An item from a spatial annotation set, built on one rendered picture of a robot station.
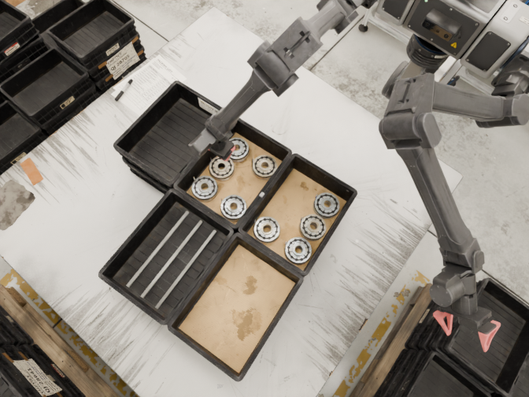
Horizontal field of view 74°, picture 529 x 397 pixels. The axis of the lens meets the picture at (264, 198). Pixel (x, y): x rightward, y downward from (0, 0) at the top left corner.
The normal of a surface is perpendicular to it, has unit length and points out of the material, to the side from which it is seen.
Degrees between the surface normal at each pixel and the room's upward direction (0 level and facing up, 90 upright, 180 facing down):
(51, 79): 0
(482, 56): 90
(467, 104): 41
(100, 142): 0
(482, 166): 0
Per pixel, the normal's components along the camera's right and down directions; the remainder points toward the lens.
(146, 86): 0.06, -0.36
